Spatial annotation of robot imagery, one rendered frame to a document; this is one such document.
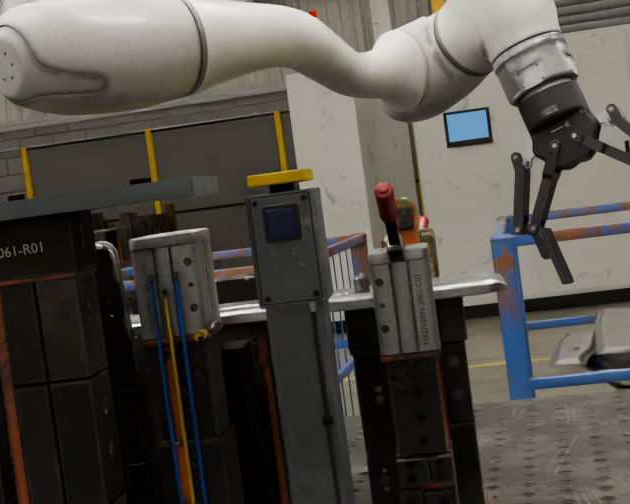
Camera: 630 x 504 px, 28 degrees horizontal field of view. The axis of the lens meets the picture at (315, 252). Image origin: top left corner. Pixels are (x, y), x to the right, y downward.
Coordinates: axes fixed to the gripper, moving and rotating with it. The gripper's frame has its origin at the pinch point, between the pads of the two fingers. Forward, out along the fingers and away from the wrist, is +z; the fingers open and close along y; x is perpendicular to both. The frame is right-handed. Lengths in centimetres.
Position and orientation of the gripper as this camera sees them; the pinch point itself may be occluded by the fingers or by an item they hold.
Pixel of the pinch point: (617, 250)
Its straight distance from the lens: 148.2
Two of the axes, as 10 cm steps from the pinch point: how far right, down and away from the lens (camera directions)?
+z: 3.7, 9.1, -2.0
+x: 4.5, 0.1, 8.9
